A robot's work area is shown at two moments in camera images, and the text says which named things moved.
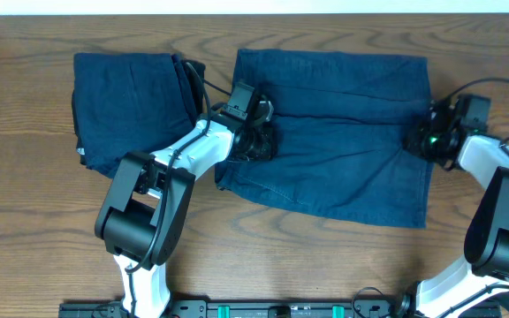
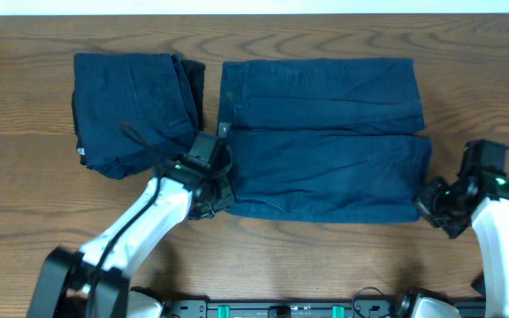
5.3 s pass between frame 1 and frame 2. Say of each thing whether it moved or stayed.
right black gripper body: moved
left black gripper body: moved
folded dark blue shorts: stayed
